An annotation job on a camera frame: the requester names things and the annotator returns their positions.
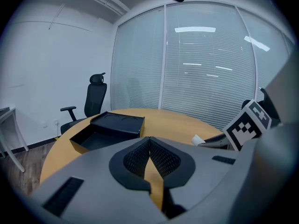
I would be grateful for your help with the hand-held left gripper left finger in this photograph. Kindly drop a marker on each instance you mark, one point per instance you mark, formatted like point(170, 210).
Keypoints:
point(116, 169)

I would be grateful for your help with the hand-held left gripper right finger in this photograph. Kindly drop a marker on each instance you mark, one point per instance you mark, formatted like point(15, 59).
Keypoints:
point(184, 169)

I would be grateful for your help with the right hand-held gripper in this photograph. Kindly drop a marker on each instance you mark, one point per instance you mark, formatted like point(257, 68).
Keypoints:
point(245, 127)

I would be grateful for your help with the small white item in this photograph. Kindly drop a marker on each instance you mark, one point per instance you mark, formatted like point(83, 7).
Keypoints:
point(196, 140)

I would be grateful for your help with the black box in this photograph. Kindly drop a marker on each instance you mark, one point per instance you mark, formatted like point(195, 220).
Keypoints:
point(116, 126)

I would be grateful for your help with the glass partition with blinds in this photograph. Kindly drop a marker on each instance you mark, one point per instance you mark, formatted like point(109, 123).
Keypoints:
point(198, 73)

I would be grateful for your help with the black mesh office chair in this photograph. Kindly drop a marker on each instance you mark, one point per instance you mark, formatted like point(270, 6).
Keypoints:
point(94, 101)

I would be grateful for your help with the white metal desk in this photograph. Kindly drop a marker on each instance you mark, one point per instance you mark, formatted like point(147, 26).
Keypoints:
point(10, 129)

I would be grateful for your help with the white ceiling pipe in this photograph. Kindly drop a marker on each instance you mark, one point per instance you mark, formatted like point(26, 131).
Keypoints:
point(107, 1)

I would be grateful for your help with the white wall socket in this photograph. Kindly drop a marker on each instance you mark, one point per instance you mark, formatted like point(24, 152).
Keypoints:
point(56, 122)

